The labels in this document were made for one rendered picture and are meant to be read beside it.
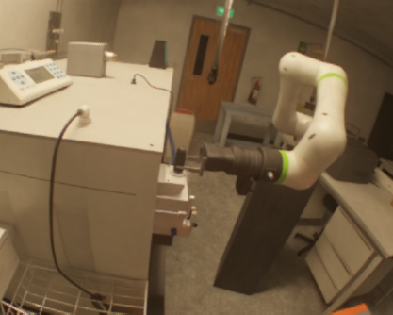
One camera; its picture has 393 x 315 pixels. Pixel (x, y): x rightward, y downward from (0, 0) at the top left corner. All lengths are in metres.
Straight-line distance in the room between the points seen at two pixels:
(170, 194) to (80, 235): 0.23
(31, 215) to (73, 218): 0.10
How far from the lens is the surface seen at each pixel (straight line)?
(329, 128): 0.57
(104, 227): 0.47
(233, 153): 0.57
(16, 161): 0.46
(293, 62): 0.94
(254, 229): 1.46
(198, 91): 4.43
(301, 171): 0.62
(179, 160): 0.57
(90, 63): 0.90
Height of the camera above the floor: 1.60
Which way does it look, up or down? 26 degrees down
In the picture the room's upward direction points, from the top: 12 degrees clockwise
